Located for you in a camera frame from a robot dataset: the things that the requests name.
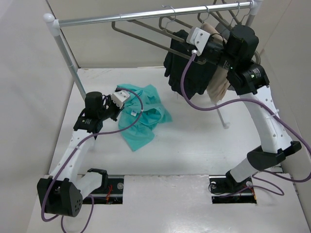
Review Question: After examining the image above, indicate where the cream ribbed garment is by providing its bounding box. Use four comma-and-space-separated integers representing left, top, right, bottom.
202, 23, 230, 103

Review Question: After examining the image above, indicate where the grey hanging garment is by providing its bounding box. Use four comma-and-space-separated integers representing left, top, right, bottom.
215, 23, 235, 91

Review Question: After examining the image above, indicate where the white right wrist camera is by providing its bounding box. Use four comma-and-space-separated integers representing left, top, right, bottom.
186, 27, 211, 56

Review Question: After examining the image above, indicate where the black hanging garment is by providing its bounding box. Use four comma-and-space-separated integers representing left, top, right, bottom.
163, 29, 219, 100

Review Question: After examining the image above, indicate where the teal t shirt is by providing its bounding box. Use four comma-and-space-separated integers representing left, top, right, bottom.
118, 84, 173, 151

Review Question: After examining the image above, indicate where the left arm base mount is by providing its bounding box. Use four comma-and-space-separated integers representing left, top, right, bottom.
91, 176, 124, 205

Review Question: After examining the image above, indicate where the aluminium rail right side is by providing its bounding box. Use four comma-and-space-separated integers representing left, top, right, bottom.
265, 157, 284, 173

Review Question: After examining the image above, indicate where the white metal clothes rack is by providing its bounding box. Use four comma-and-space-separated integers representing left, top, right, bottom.
43, 0, 263, 129

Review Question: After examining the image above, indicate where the taupe hanger with black garment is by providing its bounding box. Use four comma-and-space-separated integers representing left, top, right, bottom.
158, 16, 192, 42

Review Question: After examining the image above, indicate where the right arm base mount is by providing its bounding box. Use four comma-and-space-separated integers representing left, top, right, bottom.
208, 175, 257, 204

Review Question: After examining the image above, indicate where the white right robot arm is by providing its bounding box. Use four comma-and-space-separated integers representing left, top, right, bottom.
198, 23, 301, 191

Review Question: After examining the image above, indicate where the taupe hanger with grey garment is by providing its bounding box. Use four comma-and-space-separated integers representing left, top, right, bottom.
212, 0, 244, 29

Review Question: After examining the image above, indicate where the taupe hanger with cream garment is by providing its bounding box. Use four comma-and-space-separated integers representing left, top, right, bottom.
197, 6, 262, 64

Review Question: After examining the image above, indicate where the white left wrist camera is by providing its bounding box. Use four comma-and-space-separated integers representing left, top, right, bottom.
111, 90, 130, 109

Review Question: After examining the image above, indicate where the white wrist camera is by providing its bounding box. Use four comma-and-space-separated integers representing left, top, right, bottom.
111, 90, 130, 109
186, 27, 211, 56

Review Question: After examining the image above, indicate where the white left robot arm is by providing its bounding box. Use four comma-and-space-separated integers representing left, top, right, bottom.
37, 90, 130, 217

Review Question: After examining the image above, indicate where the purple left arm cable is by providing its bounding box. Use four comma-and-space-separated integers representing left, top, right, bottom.
40, 89, 144, 233

